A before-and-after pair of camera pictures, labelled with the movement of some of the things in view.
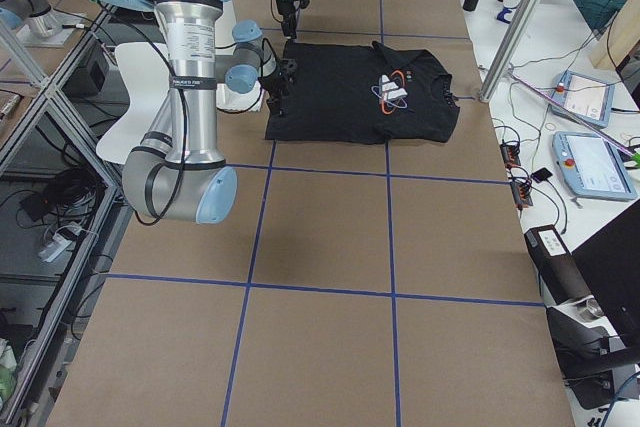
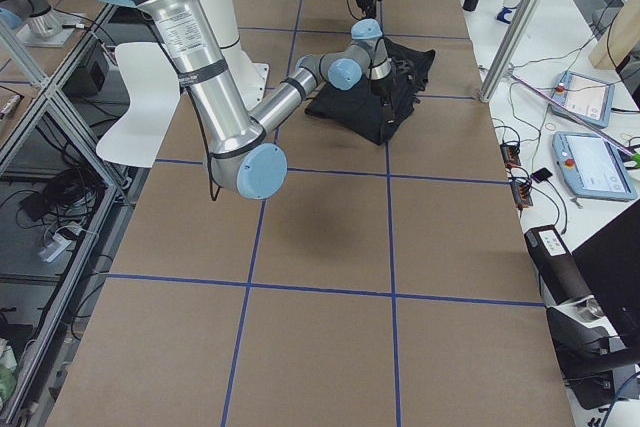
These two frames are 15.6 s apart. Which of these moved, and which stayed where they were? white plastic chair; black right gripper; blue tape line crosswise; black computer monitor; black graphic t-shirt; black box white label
Moved: black graphic t-shirt; black right gripper
Stayed: black box white label; white plastic chair; blue tape line crosswise; black computer monitor
